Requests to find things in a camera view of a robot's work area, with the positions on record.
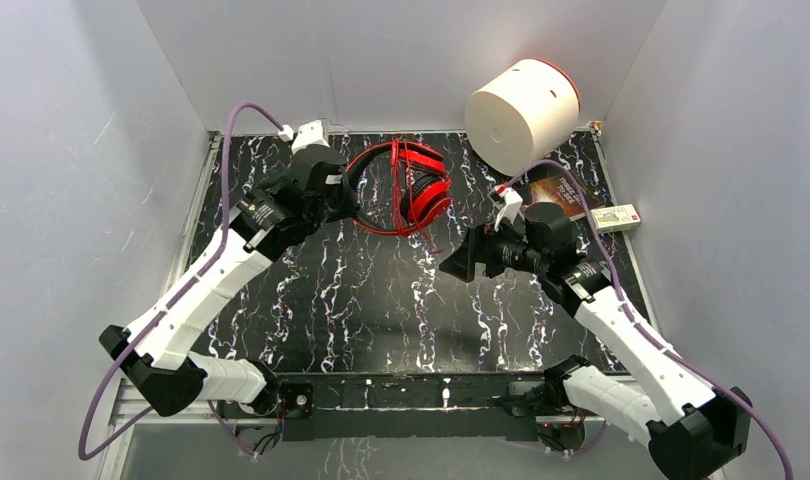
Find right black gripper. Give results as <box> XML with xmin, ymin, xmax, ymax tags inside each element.
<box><xmin>437</xmin><ymin>215</ymin><xmax>546</xmax><ymax>284</ymax></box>

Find red black headphones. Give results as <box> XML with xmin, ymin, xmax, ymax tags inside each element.
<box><xmin>347</xmin><ymin>137</ymin><xmax>452</xmax><ymax>237</ymax></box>

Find red headphone cable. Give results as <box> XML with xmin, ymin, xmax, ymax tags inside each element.
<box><xmin>388</xmin><ymin>137</ymin><xmax>454</xmax><ymax>256</ymax></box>

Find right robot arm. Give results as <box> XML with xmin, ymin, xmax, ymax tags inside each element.
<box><xmin>440</xmin><ymin>203</ymin><xmax>751</xmax><ymax>479</ymax></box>

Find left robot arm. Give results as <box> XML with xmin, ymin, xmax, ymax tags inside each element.
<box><xmin>99</xmin><ymin>144</ymin><xmax>357</xmax><ymax>417</ymax></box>

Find dark paperback book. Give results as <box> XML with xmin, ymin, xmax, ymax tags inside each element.
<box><xmin>518</xmin><ymin>174</ymin><xmax>607</xmax><ymax>221</ymax></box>

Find white cylindrical container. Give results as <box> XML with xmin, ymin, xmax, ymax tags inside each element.
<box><xmin>464</xmin><ymin>58</ymin><xmax>581</xmax><ymax>176</ymax></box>

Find small green white box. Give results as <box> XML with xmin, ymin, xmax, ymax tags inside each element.
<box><xmin>591</xmin><ymin>204</ymin><xmax>642</xmax><ymax>234</ymax></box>

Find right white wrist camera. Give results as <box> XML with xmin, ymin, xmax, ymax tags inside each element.
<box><xmin>490</xmin><ymin>184</ymin><xmax>523</xmax><ymax>232</ymax></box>

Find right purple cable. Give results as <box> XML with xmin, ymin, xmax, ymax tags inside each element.
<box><xmin>494</xmin><ymin>158</ymin><xmax>796</xmax><ymax>480</ymax></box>

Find purple cable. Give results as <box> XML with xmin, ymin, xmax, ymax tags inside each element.
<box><xmin>78</xmin><ymin>102</ymin><xmax>294</xmax><ymax>462</ymax></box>
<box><xmin>494</xmin><ymin>158</ymin><xmax>796</xmax><ymax>480</ymax></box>

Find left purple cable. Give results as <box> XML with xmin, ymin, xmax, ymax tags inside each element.
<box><xmin>78</xmin><ymin>102</ymin><xmax>294</xmax><ymax>462</ymax></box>

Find black front mounting rail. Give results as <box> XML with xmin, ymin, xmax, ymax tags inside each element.
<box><xmin>279</xmin><ymin>372</ymin><xmax>558</xmax><ymax>441</ymax></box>

